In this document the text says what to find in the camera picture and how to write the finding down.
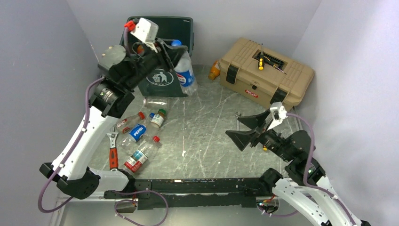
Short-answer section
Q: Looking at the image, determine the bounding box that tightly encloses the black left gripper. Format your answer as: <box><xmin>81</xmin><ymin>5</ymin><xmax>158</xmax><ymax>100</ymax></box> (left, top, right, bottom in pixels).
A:
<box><xmin>123</xmin><ymin>37</ymin><xmax>188</xmax><ymax>91</ymax></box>

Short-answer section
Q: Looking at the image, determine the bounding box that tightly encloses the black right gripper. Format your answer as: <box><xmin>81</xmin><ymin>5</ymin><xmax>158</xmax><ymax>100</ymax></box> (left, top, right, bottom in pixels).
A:
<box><xmin>224</xmin><ymin>108</ymin><xmax>292</xmax><ymax>161</ymax></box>

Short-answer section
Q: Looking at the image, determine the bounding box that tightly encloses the blue label bottle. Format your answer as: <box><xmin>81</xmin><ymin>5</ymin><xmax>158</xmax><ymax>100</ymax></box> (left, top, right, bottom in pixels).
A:
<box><xmin>175</xmin><ymin>51</ymin><xmax>198</xmax><ymax>96</ymax></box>

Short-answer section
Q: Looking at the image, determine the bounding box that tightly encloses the white label green cap bottle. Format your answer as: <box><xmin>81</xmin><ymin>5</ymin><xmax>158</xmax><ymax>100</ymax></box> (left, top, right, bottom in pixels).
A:
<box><xmin>145</xmin><ymin>108</ymin><xmax>167</xmax><ymax>140</ymax></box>

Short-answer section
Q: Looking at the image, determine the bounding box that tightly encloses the pepsi bottle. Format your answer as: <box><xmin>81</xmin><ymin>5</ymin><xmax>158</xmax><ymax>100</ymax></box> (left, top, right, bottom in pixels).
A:
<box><xmin>120</xmin><ymin>124</ymin><xmax>147</xmax><ymax>147</ymax></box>

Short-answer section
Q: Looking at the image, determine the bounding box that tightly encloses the clear bottle red cap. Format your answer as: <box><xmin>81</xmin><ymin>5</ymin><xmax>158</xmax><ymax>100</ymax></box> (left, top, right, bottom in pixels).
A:
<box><xmin>124</xmin><ymin>136</ymin><xmax>161</xmax><ymax>173</ymax></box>

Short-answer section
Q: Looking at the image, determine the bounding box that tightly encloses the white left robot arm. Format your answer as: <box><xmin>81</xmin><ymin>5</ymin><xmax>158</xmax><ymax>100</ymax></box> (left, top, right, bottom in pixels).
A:
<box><xmin>40</xmin><ymin>38</ymin><xmax>188</xmax><ymax>199</ymax></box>

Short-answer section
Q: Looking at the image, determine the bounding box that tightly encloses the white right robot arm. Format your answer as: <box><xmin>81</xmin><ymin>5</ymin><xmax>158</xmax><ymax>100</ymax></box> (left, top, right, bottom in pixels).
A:
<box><xmin>225</xmin><ymin>107</ymin><xmax>370</xmax><ymax>226</ymax></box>

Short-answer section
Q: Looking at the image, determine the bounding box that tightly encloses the dark green trash bin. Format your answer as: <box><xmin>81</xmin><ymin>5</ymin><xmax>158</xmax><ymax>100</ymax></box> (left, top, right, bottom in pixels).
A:
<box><xmin>120</xmin><ymin>16</ymin><xmax>194</xmax><ymax>98</ymax></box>

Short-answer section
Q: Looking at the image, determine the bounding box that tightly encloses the clear bottle near bin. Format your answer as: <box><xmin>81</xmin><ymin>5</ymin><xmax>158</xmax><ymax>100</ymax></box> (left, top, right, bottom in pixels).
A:
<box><xmin>143</xmin><ymin>97</ymin><xmax>172</xmax><ymax>109</ymax></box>

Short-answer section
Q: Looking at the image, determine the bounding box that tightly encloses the silver open end wrench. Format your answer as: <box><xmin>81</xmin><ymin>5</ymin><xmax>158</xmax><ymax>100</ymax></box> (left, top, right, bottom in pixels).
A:
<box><xmin>235</xmin><ymin>112</ymin><xmax>241</xmax><ymax>130</ymax></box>

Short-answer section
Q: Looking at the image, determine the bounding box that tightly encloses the orange bottle behind toolbox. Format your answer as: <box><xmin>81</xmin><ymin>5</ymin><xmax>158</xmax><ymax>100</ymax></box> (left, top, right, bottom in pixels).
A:
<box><xmin>208</xmin><ymin>60</ymin><xmax>220</xmax><ymax>80</ymax></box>

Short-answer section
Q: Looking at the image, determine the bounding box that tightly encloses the tan plastic toolbox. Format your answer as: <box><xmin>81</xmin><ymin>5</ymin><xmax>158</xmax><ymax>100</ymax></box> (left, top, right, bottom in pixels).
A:
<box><xmin>219</xmin><ymin>38</ymin><xmax>316</xmax><ymax>111</ymax></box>

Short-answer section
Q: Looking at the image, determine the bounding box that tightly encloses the small red cap bottle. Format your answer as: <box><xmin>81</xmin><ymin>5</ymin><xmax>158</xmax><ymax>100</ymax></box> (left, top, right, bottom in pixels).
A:
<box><xmin>115</xmin><ymin>112</ymin><xmax>145</xmax><ymax>134</ymax></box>

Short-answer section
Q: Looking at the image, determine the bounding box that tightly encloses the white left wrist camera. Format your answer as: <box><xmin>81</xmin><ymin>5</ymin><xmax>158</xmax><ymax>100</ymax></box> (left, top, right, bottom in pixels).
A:
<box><xmin>123</xmin><ymin>18</ymin><xmax>159</xmax><ymax>53</ymax></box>

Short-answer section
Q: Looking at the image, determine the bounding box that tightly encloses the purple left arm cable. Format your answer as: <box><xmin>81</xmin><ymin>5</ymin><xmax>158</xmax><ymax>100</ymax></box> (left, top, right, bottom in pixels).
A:
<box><xmin>37</xmin><ymin>26</ymin><xmax>132</xmax><ymax>214</ymax></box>

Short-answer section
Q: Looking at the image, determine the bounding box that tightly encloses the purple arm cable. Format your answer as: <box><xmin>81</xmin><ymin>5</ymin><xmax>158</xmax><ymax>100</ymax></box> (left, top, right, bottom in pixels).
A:
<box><xmin>287</xmin><ymin>113</ymin><xmax>358</xmax><ymax>226</ymax></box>
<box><xmin>37</xmin><ymin>26</ymin><xmax>132</xmax><ymax>214</ymax></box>

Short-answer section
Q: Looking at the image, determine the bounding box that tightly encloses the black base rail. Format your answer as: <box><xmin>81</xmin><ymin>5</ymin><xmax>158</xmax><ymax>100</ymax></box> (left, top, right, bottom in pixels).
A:
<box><xmin>104</xmin><ymin>178</ymin><xmax>272</xmax><ymax>210</ymax></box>

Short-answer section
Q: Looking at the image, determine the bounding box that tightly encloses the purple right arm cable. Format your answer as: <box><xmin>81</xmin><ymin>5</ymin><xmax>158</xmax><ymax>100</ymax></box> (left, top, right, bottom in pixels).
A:
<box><xmin>287</xmin><ymin>113</ymin><xmax>358</xmax><ymax>226</ymax></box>

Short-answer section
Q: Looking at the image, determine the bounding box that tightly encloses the yellow handled screwdriver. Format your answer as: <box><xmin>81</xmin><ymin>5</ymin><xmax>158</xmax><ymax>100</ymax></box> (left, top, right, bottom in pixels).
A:
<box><xmin>258</xmin><ymin>44</ymin><xmax>264</xmax><ymax>70</ymax></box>

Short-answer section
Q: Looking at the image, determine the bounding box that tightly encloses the red handled adjustable wrench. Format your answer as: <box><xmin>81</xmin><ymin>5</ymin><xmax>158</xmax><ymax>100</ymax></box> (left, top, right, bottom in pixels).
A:
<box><xmin>106</xmin><ymin>131</ymin><xmax>119</xmax><ymax>171</ymax></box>

